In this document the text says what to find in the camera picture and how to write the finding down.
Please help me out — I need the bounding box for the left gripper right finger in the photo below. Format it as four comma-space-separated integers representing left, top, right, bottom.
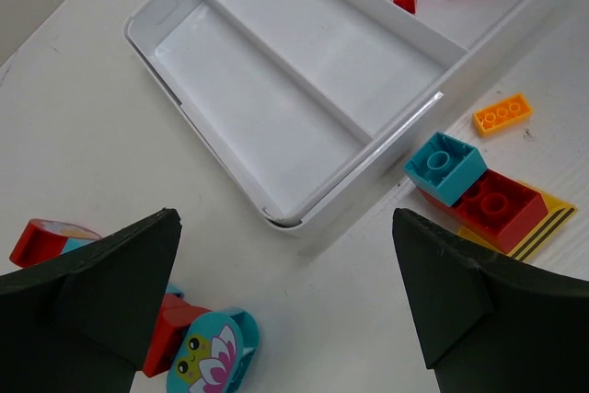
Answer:
392, 208, 588, 392

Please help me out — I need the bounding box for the white three-compartment tray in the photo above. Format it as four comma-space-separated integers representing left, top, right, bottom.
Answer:
124, 0, 565, 237

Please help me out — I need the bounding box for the orange lego brick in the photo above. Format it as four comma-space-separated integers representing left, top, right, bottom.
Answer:
472, 93, 534, 137

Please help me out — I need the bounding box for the teal frog duplo piece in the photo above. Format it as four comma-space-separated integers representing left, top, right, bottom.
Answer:
143, 289, 260, 393

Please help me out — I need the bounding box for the teal red yellow duplo stack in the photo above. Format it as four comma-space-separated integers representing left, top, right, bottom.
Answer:
404, 132, 577, 261

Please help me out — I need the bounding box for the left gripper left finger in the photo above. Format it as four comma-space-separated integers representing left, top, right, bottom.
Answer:
1, 208, 181, 392

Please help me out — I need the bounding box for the red teal yellow duplo tower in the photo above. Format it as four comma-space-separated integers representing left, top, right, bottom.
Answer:
9, 218, 101, 268

